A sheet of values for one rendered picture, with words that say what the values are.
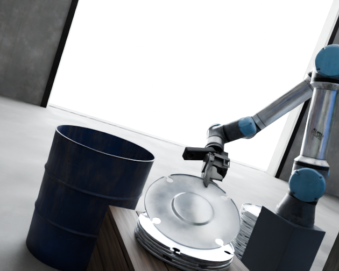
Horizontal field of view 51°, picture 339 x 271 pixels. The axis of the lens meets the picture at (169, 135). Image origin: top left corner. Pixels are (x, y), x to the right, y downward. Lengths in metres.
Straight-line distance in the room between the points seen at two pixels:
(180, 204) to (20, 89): 4.14
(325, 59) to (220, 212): 0.61
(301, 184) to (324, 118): 0.24
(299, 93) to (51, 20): 3.96
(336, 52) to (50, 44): 4.08
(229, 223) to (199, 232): 0.10
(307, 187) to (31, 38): 4.23
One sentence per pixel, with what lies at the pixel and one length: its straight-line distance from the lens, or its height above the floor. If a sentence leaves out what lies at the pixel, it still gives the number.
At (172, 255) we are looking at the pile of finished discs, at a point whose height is 0.38.
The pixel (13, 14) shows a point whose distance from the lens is 5.03.
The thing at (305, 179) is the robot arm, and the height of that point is 0.63.
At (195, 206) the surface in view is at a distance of 1.06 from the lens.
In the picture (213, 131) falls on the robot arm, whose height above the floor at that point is 0.67.
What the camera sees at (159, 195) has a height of 0.46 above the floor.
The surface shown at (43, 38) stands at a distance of 4.96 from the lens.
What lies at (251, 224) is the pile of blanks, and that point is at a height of 0.21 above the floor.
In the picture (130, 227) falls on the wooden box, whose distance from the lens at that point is 1.07.
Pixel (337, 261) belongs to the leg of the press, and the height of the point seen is 0.53.
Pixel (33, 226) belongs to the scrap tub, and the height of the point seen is 0.09.
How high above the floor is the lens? 0.76
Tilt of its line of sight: 7 degrees down
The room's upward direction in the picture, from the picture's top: 19 degrees clockwise
